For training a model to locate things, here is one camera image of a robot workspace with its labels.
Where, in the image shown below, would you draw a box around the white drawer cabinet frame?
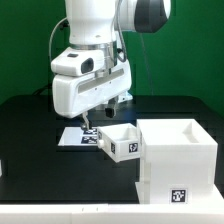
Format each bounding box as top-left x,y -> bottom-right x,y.
136,119 -> 218,204

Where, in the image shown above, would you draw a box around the white marker sheet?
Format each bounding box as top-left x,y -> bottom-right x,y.
58,127 -> 97,146

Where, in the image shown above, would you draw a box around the white L-shaped border wall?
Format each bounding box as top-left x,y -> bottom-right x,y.
0,188 -> 224,224

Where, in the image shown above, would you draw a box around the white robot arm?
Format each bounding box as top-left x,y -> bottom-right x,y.
51,0 -> 171,130

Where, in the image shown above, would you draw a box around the white drawer with knob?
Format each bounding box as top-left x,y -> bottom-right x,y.
97,123 -> 140,163

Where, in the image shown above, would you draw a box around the black cables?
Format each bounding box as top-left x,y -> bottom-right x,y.
31,83 -> 54,97

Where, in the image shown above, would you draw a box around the grey cable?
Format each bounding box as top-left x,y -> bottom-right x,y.
48,16 -> 70,68

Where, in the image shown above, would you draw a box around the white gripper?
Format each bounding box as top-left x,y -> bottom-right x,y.
52,62 -> 132,130

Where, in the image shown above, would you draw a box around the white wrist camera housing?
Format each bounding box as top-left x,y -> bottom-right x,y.
51,47 -> 104,77

